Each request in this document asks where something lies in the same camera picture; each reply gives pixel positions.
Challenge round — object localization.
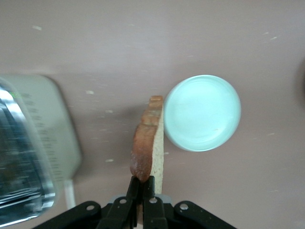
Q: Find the brown table cover sheet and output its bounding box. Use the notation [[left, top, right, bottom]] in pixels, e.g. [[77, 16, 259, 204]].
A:
[[0, 0, 305, 229]]

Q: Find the beige chrome toaster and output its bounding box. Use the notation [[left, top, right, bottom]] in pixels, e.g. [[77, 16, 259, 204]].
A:
[[0, 74, 83, 227]]

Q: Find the white toaster power cord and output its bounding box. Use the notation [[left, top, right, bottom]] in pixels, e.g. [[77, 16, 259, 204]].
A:
[[64, 180, 76, 208]]

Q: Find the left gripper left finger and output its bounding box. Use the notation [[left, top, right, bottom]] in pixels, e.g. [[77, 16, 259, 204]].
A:
[[30, 176, 141, 229]]

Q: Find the brown bread slice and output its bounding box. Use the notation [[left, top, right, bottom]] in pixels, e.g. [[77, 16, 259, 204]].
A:
[[130, 95, 165, 225]]

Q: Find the mint green round plate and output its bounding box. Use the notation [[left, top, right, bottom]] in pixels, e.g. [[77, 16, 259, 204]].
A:
[[163, 75, 242, 153]]

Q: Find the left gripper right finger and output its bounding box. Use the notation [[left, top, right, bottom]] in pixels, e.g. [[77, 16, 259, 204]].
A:
[[142, 175, 239, 229]]

